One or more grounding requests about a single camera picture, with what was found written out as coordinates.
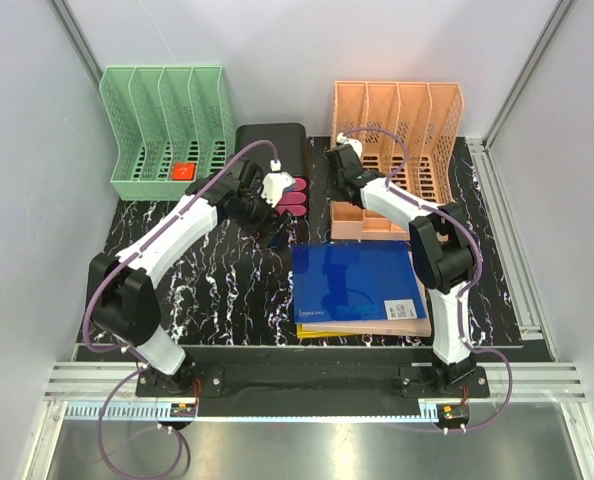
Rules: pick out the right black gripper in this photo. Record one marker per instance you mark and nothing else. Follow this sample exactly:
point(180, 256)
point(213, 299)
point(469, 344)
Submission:
point(331, 195)

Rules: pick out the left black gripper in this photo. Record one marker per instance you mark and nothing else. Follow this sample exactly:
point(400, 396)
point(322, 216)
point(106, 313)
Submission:
point(268, 210)

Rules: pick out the pink bottom drawer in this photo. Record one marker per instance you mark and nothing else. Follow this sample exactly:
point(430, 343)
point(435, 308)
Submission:
point(294, 210)

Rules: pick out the pink drawer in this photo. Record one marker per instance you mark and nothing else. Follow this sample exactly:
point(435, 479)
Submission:
point(300, 186)
point(293, 198)
point(294, 210)

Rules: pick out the pink top drawer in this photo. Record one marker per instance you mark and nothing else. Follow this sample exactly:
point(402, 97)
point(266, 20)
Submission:
point(300, 186)

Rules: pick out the blue folder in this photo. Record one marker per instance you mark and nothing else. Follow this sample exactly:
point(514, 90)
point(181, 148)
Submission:
point(357, 280)

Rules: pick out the orange file organizer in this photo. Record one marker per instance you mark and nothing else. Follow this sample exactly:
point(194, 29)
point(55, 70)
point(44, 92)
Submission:
point(408, 126)

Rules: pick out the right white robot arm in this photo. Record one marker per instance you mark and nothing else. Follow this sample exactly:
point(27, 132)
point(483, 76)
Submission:
point(445, 256)

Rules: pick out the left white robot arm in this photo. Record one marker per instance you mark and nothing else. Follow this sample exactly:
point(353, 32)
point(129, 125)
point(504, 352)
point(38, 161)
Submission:
point(121, 289)

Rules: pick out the black marble desk mat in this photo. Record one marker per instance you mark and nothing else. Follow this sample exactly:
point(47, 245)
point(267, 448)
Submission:
point(226, 290)

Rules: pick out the red square eraser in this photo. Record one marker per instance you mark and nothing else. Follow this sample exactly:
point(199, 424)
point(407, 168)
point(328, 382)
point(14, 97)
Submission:
point(184, 171)

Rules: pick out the yellow folder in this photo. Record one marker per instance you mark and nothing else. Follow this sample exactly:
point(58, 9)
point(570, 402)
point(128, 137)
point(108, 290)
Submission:
point(303, 333)

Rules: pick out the green file organizer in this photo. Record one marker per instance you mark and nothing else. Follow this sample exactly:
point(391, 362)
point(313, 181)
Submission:
point(161, 116)

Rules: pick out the pink folder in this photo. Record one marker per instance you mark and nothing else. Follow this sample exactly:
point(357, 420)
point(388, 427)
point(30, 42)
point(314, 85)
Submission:
point(377, 327)

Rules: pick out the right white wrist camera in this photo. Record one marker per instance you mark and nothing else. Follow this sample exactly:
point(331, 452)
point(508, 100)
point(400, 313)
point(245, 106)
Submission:
point(355, 144)

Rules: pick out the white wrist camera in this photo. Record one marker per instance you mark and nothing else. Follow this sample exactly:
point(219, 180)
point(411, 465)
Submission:
point(276, 184)
point(355, 144)

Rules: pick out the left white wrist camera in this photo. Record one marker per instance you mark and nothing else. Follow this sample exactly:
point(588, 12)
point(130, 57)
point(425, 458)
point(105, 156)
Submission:
point(276, 184)

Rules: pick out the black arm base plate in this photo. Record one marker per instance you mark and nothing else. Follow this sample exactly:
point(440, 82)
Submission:
point(218, 380)

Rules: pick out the aluminium frame rail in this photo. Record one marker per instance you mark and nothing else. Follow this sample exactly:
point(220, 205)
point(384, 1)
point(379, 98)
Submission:
point(532, 381)

